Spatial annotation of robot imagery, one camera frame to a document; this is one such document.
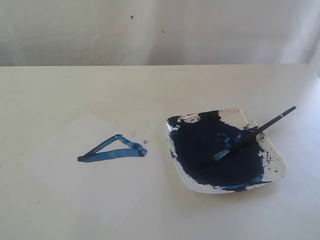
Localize black paintbrush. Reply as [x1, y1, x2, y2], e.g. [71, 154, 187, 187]
[201, 106, 297, 169]

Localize white square plate blue paint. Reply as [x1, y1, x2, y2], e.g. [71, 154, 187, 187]
[166, 108, 287, 194]

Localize white paper sheet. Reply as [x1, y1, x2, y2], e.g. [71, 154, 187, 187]
[22, 115, 163, 226]

